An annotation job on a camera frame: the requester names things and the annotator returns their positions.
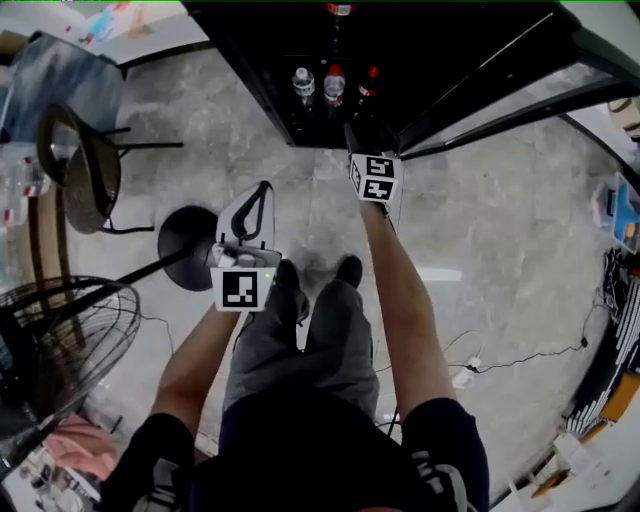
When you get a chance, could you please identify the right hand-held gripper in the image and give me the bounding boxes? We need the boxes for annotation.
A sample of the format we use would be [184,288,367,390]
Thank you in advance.
[343,119,405,206]

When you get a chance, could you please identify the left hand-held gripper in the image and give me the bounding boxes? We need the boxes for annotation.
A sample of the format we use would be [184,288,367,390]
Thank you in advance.
[209,180,283,313]

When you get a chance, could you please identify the dark soda bottle red cap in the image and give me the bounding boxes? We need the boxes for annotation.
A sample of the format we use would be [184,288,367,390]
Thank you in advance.
[353,65,382,121]

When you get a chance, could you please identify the black fridge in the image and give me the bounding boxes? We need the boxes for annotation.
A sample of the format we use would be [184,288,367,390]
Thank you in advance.
[182,0,584,151]

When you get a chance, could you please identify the person's left forearm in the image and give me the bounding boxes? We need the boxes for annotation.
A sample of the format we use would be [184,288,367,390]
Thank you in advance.
[149,308,251,426]

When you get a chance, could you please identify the person's right forearm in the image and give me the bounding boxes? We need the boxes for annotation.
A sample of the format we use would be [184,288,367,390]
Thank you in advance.
[358,199,459,417]

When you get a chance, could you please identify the clear water bottle white cap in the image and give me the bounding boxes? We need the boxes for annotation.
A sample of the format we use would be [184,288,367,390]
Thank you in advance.
[291,66,317,109]

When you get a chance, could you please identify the grey marble floor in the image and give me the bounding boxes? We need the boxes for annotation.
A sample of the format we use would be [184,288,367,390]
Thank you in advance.
[0,47,640,504]

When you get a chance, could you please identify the glass fridge door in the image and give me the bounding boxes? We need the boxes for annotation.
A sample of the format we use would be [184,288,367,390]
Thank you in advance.
[398,0,640,161]

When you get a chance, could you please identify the person's left black shoe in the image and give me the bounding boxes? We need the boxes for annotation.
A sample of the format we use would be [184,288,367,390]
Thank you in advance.
[274,258,302,292]

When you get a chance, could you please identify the person's black shoe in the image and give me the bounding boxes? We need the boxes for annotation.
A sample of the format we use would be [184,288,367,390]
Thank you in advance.
[274,258,302,292]
[334,254,364,289]

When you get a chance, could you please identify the person's right black shoe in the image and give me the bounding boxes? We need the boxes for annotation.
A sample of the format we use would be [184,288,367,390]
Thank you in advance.
[334,254,364,289]

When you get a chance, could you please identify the person's grey trousers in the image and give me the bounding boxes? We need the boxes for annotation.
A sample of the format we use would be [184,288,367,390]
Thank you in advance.
[222,278,381,422]

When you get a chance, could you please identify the black wicker chair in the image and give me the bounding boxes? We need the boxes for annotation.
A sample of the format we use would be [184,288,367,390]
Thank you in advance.
[36,102,185,236]

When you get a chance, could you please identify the white table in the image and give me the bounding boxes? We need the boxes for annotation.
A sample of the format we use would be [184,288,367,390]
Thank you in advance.
[64,0,214,69]

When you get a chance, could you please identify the white power strip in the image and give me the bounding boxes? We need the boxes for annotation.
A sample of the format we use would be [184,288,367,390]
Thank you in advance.
[451,356,484,389]

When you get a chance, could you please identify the black standing fan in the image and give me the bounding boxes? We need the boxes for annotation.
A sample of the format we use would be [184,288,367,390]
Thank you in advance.
[0,204,222,446]

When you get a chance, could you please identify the pack of water bottles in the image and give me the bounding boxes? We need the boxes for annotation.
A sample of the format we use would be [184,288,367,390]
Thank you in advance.
[0,143,53,227]

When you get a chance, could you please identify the table with blue cloth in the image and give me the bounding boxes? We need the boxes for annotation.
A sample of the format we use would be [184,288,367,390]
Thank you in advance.
[0,29,127,146]

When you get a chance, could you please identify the clear plastic storage box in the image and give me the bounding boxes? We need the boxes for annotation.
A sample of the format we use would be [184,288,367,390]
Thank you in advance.
[592,171,640,252]

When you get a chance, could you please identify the person's dark shirt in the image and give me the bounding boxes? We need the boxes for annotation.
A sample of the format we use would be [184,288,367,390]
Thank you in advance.
[99,393,492,512]

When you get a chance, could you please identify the pink cloth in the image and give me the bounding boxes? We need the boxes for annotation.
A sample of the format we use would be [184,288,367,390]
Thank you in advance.
[43,413,122,482]

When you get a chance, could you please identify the black white striped mat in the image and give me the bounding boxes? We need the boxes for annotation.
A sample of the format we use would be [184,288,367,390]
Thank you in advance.
[564,273,640,442]

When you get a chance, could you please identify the black floor cable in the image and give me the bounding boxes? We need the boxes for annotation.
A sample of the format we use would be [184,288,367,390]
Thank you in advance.
[474,335,590,375]

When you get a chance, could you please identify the bundle of black cables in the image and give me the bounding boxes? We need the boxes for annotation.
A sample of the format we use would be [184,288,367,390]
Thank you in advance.
[601,248,637,324]

